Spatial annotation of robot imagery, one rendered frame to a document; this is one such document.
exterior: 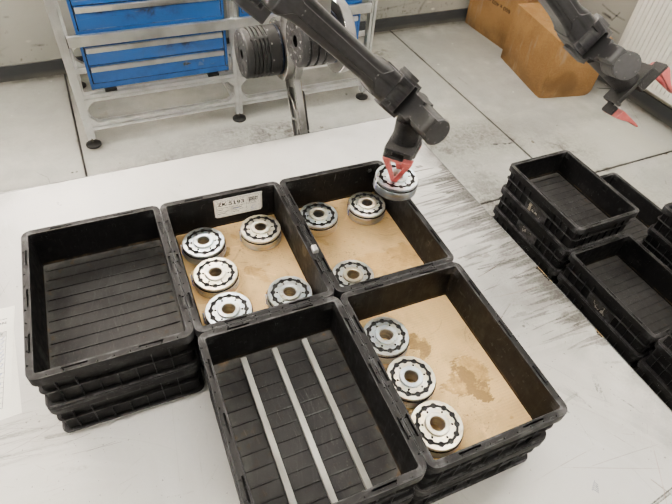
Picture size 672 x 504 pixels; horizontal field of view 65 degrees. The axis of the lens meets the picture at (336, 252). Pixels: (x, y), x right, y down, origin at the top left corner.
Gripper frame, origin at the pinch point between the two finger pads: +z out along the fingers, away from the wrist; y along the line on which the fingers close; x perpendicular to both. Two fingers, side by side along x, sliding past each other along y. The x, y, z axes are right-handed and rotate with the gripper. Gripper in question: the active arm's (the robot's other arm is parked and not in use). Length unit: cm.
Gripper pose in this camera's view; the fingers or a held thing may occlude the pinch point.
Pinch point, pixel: (397, 172)
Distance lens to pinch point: 124.6
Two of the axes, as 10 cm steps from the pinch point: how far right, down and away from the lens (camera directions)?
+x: -9.3, -3.3, 1.8
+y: 3.6, -6.5, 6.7
